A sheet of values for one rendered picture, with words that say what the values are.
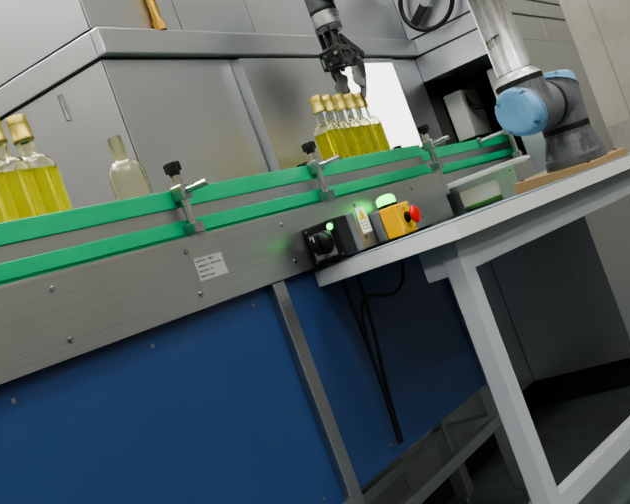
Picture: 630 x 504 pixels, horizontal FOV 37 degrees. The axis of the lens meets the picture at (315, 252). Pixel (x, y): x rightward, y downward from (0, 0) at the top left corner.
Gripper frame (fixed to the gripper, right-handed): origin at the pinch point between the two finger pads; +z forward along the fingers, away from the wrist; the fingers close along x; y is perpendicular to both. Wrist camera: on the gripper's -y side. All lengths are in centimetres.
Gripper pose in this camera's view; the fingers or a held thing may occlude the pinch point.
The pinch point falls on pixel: (358, 96)
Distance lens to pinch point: 263.4
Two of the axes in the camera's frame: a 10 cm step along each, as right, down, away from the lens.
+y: -4.9, 1.7, -8.5
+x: 8.0, -3.0, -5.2
